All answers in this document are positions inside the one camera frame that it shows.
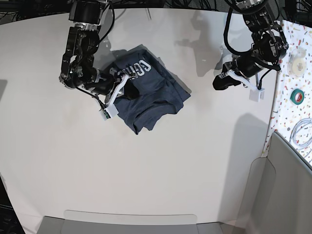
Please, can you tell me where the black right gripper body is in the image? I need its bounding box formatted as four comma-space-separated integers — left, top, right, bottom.
92, 68, 126, 102

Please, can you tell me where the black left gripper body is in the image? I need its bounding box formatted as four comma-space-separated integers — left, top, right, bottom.
231, 54, 264, 78

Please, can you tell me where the dark blue t-shirt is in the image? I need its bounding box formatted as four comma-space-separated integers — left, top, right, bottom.
108, 46, 191, 135

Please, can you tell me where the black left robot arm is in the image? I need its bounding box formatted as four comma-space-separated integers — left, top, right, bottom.
213, 0, 289, 91

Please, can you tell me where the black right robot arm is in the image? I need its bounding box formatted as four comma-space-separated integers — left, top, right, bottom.
59, 0, 122, 101

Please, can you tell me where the green tape roll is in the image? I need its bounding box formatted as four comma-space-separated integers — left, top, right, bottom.
290, 89, 305, 105

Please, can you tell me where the terrazzo pattern side table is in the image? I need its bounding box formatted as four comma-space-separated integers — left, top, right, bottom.
262, 20, 312, 164

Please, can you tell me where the grey bin right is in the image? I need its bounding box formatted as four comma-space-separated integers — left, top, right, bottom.
233, 133, 312, 234

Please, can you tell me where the grey bin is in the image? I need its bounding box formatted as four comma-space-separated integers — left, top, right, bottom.
37, 210, 222, 234
233, 133, 312, 234

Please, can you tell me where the grey bin bottom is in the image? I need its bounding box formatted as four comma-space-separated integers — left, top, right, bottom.
37, 210, 222, 234

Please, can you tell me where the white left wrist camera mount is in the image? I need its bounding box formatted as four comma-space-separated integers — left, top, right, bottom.
221, 61, 265, 102

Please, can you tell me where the coiled grey cable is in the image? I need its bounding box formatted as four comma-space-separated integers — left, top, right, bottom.
289, 117, 312, 149

